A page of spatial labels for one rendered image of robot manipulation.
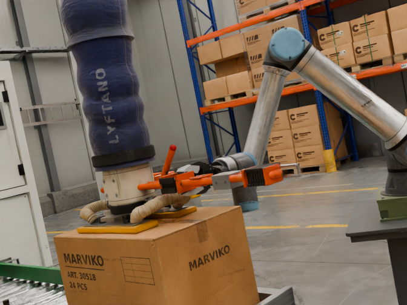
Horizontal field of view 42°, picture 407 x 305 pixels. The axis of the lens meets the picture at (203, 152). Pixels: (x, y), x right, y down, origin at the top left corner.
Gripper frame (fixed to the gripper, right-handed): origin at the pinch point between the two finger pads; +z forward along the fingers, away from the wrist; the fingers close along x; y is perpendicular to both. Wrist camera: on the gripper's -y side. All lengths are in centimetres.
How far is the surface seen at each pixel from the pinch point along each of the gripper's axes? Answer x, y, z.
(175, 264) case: -22.7, -4.2, 13.5
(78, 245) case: -16.6, 39.0, 18.8
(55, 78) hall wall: 179, 914, -525
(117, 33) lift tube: 53, 16, 2
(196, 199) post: -16, 47, -50
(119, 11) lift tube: 60, 17, -1
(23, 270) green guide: -48, 172, -22
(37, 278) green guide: -51, 158, -22
